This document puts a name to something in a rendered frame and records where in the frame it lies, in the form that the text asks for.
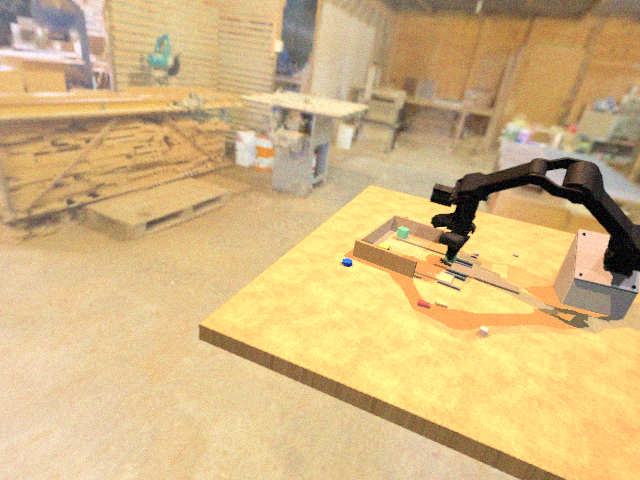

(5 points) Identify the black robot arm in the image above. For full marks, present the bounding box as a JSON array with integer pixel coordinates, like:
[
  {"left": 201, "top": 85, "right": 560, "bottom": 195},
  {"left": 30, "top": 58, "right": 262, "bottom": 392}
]
[{"left": 430, "top": 157, "right": 640, "bottom": 277}]

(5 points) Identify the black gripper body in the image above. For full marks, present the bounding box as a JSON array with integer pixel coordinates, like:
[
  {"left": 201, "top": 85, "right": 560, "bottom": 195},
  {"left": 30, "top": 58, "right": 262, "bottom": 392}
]
[{"left": 438, "top": 210, "right": 477, "bottom": 249}]

